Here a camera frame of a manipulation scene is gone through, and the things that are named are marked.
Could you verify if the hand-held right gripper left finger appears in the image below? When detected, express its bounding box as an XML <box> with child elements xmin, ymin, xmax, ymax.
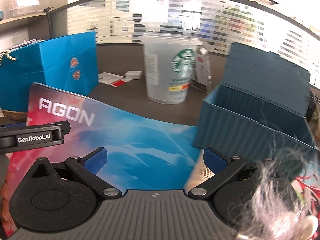
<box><xmin>25</xmin><ymin>147</ymin><xmax>120</xmax><ymax>198</ymax></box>

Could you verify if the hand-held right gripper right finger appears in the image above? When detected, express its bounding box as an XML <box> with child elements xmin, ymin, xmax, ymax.
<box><xmin>187</xmin><ymin>147</ymin><xmax>273</xmax><ymax>198</ymax></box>

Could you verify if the blue container-shaped storage box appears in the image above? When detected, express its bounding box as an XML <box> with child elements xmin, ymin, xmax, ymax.
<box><xmin>192</xmin><ymin>42</ymin><xmax>317</xmax><ymax>180</ymax></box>

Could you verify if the printed desk mat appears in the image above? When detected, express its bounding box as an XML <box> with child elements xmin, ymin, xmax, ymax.
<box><xmin>0</xmin><ymin>82</ymin><xmax>320</xmax><ymax>240</ymax></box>

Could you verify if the blue paper gift bag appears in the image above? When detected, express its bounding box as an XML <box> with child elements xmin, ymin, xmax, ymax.
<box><xmin>0</xmin><ymin>32</ymin><xmax>99</xmax><ymax>122</ymax></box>

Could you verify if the red card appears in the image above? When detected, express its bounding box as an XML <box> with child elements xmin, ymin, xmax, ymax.
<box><xmin>110</xmin><ymin>79</ymin><xmax>132</xmax><ymax>87</ymax></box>

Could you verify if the white paper leaflet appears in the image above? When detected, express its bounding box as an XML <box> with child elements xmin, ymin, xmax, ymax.
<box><xmin>98</xmin><ymin>72</ymin><xmax>125</xmax><ymax>83</ymax></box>

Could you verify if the grey small carton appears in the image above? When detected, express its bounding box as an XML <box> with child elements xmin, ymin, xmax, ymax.
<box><xmin>191</xmin><ymin>47</ymin><xmax>213</xmax><ymax>93</ymax></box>

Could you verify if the clear plastic cup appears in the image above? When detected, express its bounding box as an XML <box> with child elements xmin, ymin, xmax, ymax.
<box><xmin>139</xmin><ymin>32</ymin><xmax>204</xmax><ymax>104</ymax></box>

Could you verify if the wooden shelf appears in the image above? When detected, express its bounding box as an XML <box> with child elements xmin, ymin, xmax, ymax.
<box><xmin>0</xmin><ymin>12</ymin><xmax>50</xmax><ymax>27</ymax></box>

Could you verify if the green potted plant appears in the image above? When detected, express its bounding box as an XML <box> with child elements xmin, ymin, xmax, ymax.
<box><xmin>217</xmin><ymin>5</ymin><xmax>259</xmax><ymax>53</ymax></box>

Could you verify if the glass desk partition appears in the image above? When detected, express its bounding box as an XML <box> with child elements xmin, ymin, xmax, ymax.
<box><xmin>47</xmin><ymin>0</ymin><xmax>320</xmax><ymax>90</ymax></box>

